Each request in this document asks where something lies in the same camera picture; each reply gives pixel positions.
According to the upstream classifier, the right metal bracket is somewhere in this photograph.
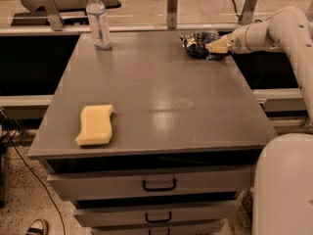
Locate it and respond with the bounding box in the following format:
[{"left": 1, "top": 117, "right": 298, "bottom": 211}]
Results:
[{"left": 239, "top": 0, "right": 257, "bottom": 25}]

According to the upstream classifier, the sneaker shoe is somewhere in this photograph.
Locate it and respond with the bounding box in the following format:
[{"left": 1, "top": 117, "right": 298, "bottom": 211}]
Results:
[{"left": 24, "top": 219, "right": 49, "bottom": 235}]

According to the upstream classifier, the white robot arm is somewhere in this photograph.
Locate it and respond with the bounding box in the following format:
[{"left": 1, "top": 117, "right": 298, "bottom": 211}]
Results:
[{"left": 205, "top": 6, "right": 313, "bottom": 235}]

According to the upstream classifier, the blue chip bag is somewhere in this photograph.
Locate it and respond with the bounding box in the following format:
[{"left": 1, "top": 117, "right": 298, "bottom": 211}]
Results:
[{"left": 179, "top": 32, "right": 226, "bottom": 60}]

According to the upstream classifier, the clear plastic water bottle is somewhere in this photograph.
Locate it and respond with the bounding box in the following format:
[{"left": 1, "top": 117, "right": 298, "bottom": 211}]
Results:
[{"left": 86, "top": 0, "right": 112, "bottom": 50}]

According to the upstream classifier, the metal bracket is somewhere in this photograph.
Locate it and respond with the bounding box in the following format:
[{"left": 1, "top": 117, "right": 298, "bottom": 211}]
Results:
[
  {"left": 239, "top": 0, "right": 257, "bottom": 25},
  {"left": 41, "top": 0, "right": 64, "bottom": 31},
  {"left": 166, "top": 0, "right": 178, "bottom": 29}
]

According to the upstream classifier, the left metal bracket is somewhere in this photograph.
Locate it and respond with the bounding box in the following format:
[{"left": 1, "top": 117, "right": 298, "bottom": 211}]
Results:
[{"left": 41, "top": 0, "right": 64, "bottom": 31}]

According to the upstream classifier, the middle metal bracket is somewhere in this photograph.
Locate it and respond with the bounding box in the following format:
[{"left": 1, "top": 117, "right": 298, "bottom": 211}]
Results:
[{"left": 166, "top": 0, "right": 178, "bottom": 29}]

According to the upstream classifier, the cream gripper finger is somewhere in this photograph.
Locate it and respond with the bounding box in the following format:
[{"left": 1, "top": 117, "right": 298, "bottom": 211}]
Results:
[{"left": 205, "top": 38, "right": 232, "bottom": 54}]

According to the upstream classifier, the top drawer black handle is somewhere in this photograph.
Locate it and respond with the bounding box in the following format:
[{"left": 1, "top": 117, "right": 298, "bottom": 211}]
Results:
[{"left": 142, "top": 179, "right": 177, "bottom": 192}]

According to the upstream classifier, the grey drawer cabinet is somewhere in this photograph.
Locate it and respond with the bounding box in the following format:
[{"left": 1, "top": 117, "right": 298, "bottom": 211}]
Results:
[{"left": 28, "top": 31, "right": 275, "bottom": 235}]

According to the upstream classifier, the drawer black handle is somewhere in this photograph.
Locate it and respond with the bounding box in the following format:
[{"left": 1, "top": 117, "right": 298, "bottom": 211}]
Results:
[
  {"left": 145, "top": 211, "right": 172, "bottom": 223},
  {"left": 142, "top": 179, "right": 177, "bottom": 192}
]

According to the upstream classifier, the middle drawer black handle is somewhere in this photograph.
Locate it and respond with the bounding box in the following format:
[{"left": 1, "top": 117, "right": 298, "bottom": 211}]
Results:
[{"left": 145, "top": 211, "right": 172, "bottom": 223}]

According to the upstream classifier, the yellow sponge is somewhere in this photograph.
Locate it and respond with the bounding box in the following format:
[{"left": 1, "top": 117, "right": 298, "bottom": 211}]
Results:
[{"left": 75, "top": 105, "right": 113, "bottom": 146}]

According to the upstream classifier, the black floor cable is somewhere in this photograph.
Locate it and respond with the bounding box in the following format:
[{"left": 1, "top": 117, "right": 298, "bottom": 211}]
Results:
[{"left": 2, "top": 127, "right": 67, "bottom": 235}]

